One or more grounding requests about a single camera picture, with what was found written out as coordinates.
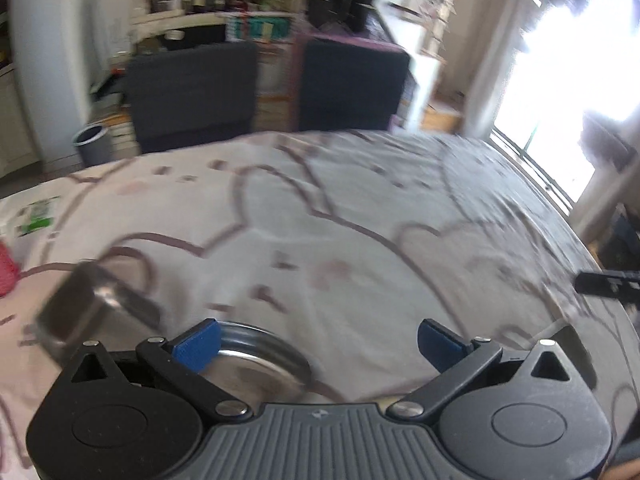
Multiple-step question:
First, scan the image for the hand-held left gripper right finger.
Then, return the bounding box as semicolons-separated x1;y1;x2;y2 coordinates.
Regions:
387;319;577;423

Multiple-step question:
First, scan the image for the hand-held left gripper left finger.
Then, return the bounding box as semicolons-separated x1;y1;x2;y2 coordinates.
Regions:
62;319;256;423

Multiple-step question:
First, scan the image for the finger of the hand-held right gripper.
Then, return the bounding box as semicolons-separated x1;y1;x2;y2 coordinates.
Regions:
574;269;640;307

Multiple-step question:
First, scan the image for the round steel bowl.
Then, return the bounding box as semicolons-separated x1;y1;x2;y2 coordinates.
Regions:
202;322;313;406

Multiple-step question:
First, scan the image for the rectangular steel pan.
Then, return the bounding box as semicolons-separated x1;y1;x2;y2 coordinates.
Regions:
34;259;162;363

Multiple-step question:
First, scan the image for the balcony railing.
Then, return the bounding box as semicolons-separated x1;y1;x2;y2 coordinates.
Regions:
489;126;578;213

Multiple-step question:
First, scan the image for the cat print tablecloth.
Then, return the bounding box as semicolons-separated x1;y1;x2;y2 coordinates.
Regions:
0;130;632;480

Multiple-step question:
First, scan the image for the red drink bottle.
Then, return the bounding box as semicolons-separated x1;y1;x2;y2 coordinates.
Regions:
0;244;20;298

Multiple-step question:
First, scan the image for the green packet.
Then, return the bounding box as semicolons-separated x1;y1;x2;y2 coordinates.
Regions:
14;197;62;238

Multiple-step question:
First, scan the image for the grey trash bin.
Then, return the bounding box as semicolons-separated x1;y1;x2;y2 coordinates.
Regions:
73;123;111;167

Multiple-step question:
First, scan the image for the dark grey dining chair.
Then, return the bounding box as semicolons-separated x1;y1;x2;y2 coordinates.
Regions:
299;39;412;132
126;41;260;155

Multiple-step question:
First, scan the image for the beige curtain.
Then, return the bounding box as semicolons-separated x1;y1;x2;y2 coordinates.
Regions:
462;0;538;138

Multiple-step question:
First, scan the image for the teal sign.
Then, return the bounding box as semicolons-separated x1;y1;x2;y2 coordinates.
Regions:
226;14;293;45

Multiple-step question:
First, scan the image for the cluttered storage shelf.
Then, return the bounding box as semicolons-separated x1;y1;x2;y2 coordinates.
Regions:
131;0;228;52

